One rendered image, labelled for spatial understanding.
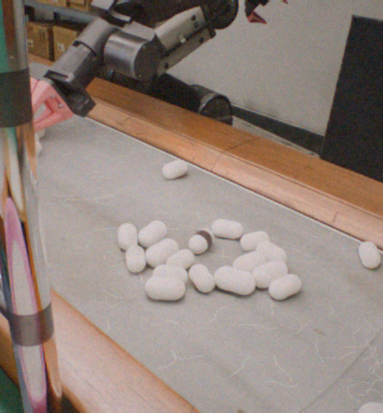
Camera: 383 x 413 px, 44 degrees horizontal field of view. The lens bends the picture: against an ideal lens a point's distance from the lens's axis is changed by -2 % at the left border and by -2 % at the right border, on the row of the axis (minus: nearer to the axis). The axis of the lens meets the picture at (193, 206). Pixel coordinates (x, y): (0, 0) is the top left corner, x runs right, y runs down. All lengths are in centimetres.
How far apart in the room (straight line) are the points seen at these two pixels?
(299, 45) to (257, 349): 244
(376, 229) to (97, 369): 35
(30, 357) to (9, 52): 16
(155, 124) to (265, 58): 216
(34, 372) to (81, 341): 8
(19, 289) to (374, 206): 43
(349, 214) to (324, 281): 12
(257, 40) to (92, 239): 247
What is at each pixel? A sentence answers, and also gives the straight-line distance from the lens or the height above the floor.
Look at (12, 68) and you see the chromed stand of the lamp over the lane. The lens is 20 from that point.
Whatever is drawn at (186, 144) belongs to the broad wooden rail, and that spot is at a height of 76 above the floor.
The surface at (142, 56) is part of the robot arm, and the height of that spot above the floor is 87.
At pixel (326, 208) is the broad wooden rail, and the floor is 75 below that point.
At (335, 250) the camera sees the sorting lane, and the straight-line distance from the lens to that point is 53.
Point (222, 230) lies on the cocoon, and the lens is 51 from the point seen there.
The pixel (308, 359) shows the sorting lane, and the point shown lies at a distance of 40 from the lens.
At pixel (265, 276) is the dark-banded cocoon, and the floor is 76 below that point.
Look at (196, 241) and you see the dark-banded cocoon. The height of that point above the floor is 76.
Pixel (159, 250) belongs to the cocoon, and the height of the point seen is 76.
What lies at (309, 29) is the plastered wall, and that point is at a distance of 272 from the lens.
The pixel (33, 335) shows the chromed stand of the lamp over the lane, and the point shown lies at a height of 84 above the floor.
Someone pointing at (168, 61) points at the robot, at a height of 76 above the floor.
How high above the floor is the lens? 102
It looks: 29 degrees down
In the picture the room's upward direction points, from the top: 5 degrees clockwise
